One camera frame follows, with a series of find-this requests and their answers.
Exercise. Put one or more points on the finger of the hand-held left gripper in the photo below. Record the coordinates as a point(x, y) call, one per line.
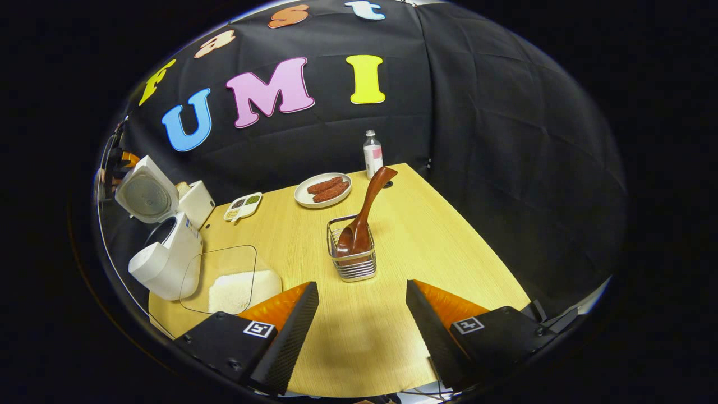
point(130, 160)

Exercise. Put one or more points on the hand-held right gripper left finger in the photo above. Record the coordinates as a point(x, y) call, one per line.
point(291, 336)

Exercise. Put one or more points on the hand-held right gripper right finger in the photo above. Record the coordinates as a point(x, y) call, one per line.
point(432, 342)

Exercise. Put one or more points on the white rice cooker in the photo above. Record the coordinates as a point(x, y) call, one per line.
point(168, 264)

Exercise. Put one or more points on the brown wooden spoon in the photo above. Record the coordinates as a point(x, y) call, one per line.
point(367, 207)

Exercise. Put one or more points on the clear plastic rice container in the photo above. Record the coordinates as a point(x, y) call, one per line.
point(219, 261)

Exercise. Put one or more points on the toast bread slice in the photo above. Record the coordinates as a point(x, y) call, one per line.
point(182, 188)

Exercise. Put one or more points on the white toaster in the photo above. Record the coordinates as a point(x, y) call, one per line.
point(199, 205)

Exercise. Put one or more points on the white divided grain dish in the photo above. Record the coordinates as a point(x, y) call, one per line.
point(243, 206)

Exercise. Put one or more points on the white round plate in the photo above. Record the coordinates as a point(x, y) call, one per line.
point(301, 196)

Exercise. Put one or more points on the red sausage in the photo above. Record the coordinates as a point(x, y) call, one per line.
point(324, 184)
point(331, 192)

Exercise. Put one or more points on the clear bottle with pink label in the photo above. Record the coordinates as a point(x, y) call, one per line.
point(373, 157)

